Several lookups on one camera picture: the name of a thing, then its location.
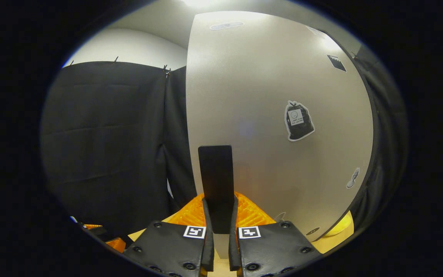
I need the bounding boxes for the black backdrop cloth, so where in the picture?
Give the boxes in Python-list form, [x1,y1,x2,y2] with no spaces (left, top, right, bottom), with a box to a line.
[40,42,408,239]

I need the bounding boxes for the grey cabinet door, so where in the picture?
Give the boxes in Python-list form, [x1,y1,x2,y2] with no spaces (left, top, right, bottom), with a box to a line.
[185,11,374,243]

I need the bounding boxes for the black door handle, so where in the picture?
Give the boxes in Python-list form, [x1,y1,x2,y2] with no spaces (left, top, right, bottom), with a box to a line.
[198,145,235,234]

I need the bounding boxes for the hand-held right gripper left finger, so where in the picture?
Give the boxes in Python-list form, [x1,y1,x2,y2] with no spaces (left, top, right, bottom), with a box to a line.
[123,192,215,277]

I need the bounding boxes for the large ceiling light panel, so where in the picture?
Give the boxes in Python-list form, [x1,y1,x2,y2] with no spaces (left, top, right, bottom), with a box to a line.
[181,0,222,7]

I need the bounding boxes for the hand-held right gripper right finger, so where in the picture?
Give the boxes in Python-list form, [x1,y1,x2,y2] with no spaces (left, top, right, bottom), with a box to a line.
[228,191,324,277]

